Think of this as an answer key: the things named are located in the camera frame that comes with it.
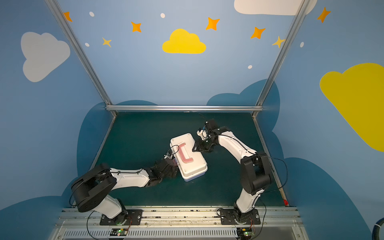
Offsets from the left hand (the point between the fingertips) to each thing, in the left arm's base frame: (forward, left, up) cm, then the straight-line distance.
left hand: (172, 166), depth 91 cm
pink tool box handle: (-2, -8, +11) cm, 13 cm away
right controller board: (-33, -38, -1) cm, 51 cm away
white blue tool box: (-4, -12, +10) cm, 16 cm away
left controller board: (-34, +23, -1) cm, 41 cm away
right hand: (+6, -15, +10) cm, 19 cm away
